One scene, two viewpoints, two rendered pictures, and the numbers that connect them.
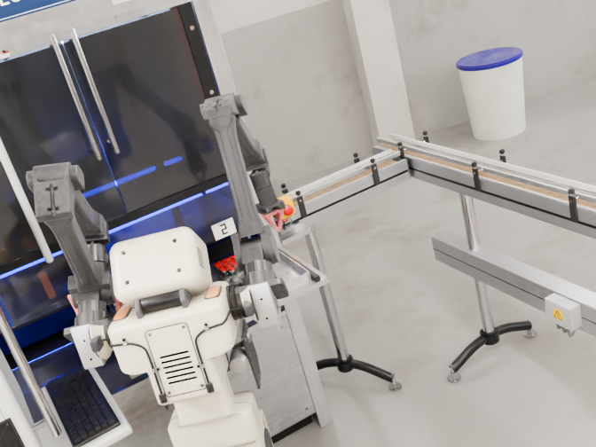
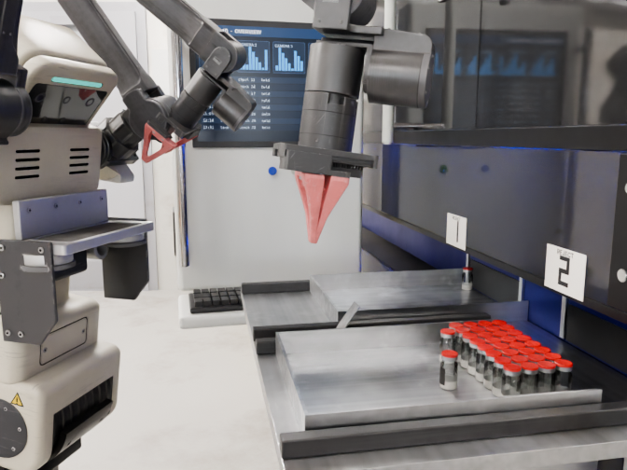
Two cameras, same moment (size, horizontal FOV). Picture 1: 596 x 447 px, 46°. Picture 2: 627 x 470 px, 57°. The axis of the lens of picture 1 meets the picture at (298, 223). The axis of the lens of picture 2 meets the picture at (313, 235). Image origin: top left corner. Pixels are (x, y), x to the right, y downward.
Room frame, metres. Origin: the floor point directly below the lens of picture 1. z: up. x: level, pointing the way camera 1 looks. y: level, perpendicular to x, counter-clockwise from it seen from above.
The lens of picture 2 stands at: (2.18, -0.53, 1.20)
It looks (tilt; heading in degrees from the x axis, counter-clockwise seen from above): 10 degrees down; 101
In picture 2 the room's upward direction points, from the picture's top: straight up
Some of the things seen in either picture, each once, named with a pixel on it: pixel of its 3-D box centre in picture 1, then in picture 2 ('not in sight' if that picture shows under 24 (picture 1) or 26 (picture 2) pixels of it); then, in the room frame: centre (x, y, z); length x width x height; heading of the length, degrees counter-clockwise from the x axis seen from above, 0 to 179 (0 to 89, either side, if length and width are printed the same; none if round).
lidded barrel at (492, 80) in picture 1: (494, 94); not in sight; (5.35, -1.77, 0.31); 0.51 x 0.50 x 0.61; 100
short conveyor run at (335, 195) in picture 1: (332, 189); not in sight; (2.72, -0.17, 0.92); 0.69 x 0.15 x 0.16; 111
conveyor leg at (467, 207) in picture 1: (478, 268); not in sight; (2.58, -0.68, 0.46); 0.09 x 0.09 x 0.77; 21
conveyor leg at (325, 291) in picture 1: (327, 298); not in sight; (2.67, -0.04, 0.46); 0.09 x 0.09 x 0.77; 21
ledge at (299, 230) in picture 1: (288, 231); not in sight; (2.53, 0.04, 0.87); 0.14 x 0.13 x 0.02; 21
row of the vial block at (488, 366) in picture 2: (245, 265); (480, 359); (2.26, 0.22, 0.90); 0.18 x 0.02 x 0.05; 111
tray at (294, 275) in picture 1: (255, 275); (417, 369); (2.18, 0.19, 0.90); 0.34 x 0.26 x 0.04; 21
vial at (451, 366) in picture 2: not in sight; (449, 371); (2.22, 0.18, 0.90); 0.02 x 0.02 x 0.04
